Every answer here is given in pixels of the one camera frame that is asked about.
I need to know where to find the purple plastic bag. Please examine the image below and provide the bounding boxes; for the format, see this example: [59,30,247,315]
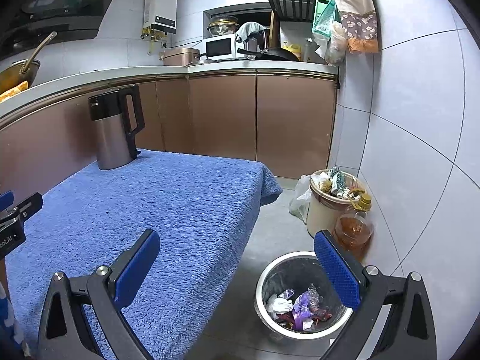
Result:
[293,286,324,314]

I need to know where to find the white tissue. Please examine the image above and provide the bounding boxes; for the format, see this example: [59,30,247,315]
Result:
[265,294,293,320]

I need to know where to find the white rimmed metal trash bin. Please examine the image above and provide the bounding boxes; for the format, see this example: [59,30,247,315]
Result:
[254,251,352,341]

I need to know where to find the brown kitchen cabinets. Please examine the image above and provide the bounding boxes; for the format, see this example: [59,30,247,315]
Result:
[1,67,338,199]

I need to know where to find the blue terry table cloth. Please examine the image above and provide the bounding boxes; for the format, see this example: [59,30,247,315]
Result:
[7,150,281,359]

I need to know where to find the yellow snack bag on counter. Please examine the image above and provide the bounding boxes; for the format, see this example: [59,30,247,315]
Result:
[0,80,29,102]

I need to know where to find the amber oil bottle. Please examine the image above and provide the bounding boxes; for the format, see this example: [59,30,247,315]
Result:
[334,192,374,261]

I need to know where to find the brass wok with ladle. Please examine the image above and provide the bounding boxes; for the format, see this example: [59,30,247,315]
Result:
[0,31,57,93]

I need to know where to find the black steel electric kettle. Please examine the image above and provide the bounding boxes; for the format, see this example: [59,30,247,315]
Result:
[88,85,145,170]

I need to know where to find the beige overfull waste bucket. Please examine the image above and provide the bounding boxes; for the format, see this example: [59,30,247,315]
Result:
[306,166,367,237]

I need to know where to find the white plastic bag beside bucket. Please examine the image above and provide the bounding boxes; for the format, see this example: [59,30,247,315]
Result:
[289,175,312,224]

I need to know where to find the black range hood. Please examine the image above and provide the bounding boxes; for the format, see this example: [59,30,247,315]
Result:
[1,0,112,59]

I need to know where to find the white microwave oven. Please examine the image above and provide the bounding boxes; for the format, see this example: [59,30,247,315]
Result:
[201,33,245,60]

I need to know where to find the white gas water heater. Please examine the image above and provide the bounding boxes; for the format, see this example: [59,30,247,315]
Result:
[142,0,177,34]

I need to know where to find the black frying pan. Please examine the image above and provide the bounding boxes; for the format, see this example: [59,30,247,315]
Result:
[238,47,299,62]

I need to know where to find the floral apron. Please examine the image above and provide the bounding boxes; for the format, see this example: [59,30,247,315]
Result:
[335,0,379,54]

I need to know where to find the green plastic bag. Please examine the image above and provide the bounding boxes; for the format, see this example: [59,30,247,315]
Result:
[312,0,338,40]

